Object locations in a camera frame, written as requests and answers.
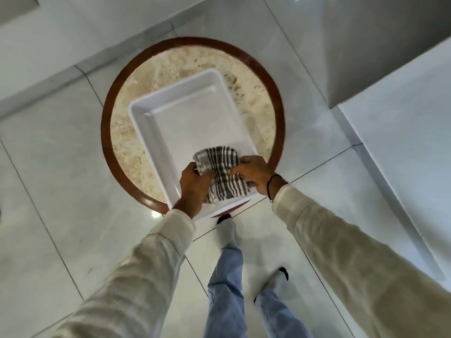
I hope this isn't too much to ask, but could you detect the person's left hand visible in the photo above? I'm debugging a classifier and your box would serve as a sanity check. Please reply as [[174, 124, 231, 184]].
[[172, 161, 216, 219]]

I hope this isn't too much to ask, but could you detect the person's right hand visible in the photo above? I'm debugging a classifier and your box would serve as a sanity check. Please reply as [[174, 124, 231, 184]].
[[229, 155, 284, 198]]

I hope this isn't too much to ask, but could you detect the grey checkered cloth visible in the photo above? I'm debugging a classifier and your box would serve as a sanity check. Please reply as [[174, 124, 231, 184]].
[[193, 146, 251, 204]]

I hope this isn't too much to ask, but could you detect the person's right forearm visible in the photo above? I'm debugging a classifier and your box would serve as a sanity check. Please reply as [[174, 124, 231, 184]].
[[272, 184, 451, 338]]

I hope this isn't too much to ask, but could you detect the person's left forearm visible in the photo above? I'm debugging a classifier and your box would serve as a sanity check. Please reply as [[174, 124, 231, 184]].
[[53, 208, 197, 338]]

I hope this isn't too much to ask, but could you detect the white rectangular plastic tray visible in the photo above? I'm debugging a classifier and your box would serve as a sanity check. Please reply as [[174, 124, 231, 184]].
[[128, 68, 260, 223]]

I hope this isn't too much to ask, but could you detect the grey sock black toe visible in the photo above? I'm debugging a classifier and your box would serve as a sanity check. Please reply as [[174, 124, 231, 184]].
[[216, 214, 241, 249], [260, 267, 289, 298]]

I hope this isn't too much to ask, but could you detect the round marble table wooden rim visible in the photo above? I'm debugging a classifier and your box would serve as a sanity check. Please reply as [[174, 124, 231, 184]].
[[101, 37, 285, 216]]

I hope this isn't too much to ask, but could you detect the person's left leg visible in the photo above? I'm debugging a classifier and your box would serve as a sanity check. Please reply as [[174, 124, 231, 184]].
[[204, 246, 248, 338]]

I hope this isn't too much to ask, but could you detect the person's leg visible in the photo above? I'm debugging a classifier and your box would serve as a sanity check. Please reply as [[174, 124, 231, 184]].
[[254, 283, 314, 338], [204, 246, 248, 338]]

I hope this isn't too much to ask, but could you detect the person's right leg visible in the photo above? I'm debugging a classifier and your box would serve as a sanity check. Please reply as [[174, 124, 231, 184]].
[[254, 283, 314, 338]]

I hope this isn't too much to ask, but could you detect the white bed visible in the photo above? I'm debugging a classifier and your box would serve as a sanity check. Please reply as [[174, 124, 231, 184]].
[[322, 33, 451, 283]]

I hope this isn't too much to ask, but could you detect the dark thread bracelet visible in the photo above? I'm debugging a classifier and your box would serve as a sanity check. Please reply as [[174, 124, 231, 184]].
[[266, 174, 288, 203]]

